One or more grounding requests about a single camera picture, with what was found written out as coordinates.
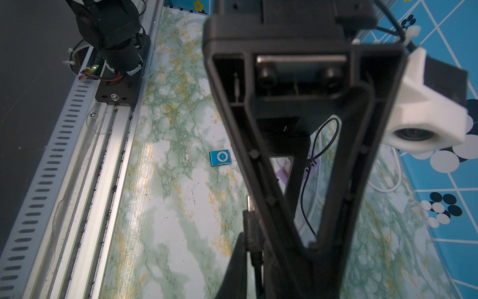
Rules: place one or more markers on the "aluminium front rail frame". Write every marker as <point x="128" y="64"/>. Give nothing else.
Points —
<point x="64" y="226"/>

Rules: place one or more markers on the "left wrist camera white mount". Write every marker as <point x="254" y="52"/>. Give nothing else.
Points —
<point x="430" y="111"/>

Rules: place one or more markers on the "blue mp3 player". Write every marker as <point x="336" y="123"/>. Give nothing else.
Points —
<point x="219" y="157"/>

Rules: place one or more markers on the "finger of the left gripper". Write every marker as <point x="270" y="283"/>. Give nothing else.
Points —
<point x="354" y="157"/>
<point x="262" y="125"/>

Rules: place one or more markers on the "purple power strip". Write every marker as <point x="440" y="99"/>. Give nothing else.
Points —
<point x="295" y="175"/>

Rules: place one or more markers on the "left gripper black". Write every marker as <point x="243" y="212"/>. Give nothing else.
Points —
<point x="296" y="62"/>

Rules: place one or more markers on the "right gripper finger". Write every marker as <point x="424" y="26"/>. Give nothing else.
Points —
<point x="234" y="285"/>

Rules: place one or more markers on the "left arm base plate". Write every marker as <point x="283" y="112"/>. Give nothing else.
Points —
<point x="123" y="82"/>

